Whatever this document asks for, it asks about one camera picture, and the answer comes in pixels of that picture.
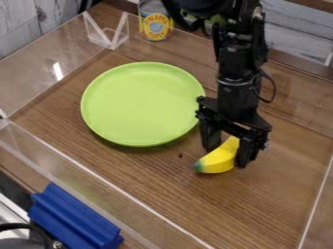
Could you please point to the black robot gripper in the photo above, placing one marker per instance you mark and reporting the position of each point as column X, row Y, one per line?
column 232, row 112

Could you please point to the yellow toy banana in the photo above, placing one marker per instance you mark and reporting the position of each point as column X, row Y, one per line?
column 219, row 161

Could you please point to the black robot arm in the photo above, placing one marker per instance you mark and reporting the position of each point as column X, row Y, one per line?
column 235, row 22

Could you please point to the green round plate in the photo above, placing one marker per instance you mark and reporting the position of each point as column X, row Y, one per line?
column 141, row 104

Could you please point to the yellow labelled tin can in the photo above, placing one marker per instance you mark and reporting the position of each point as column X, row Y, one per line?
column 156, row 23

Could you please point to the blue plastic clamp block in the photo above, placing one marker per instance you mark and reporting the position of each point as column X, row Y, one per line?
column 72, row 221

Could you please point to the clear acrylic enclosure wall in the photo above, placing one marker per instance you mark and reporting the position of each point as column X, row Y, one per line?
column 274, row 205

